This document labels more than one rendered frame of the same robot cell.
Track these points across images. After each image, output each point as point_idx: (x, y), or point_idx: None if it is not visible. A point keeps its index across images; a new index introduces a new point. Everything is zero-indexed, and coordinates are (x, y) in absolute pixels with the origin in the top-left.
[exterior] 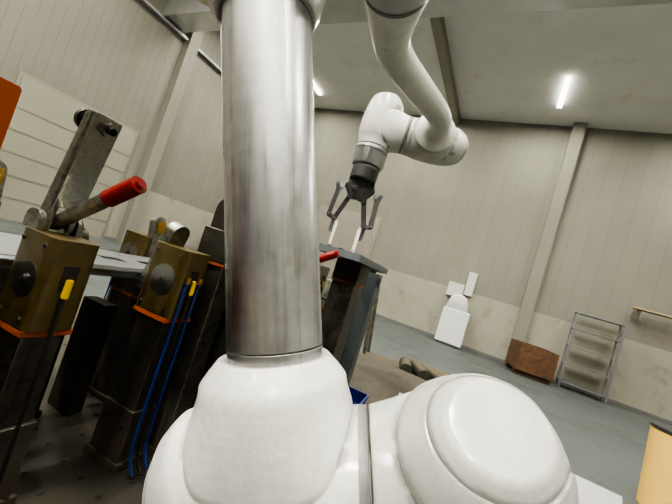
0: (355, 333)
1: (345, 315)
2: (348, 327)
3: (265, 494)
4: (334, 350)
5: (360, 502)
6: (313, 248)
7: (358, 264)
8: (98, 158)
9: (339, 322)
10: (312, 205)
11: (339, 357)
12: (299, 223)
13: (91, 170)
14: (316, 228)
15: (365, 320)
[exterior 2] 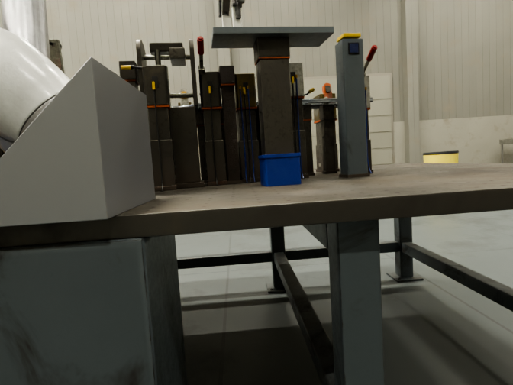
0: (343, 113)
1: (261, 88)
2: (285, 101)
3: None
4: (263, 122)
5: None
6: (14, 30)
7: (256, 38)
8: (56, 56)
9: (261, 97)
10: (14, 14)
11: (287, 131)
12: (7, 24)
13: (56, 62)
14: (18, 21)
15: (346, 94)
